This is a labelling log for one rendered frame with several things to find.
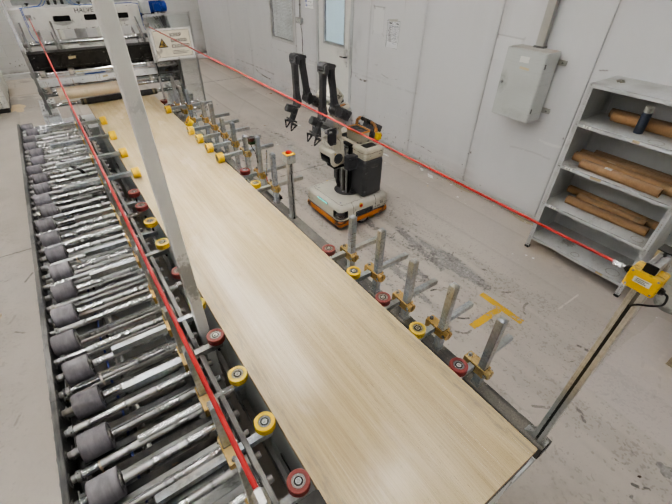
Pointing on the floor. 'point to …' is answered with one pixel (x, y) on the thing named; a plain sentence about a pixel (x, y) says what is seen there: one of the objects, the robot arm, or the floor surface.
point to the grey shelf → (582, 230)
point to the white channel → (106, 14)
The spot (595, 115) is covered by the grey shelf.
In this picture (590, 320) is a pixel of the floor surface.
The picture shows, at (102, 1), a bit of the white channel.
